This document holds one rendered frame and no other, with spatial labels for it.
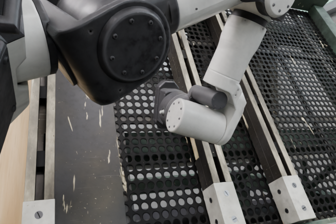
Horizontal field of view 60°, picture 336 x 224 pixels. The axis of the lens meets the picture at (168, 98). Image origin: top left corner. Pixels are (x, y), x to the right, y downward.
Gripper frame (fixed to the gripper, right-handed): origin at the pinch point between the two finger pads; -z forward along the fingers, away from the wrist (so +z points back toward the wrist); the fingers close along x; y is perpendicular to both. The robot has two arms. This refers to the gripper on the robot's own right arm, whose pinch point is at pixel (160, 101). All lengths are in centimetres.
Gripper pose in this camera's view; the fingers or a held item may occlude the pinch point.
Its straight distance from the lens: 77.4
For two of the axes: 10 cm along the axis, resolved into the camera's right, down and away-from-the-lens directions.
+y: -9.2, -0.3, -3.9
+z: 3.8, 1.7, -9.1
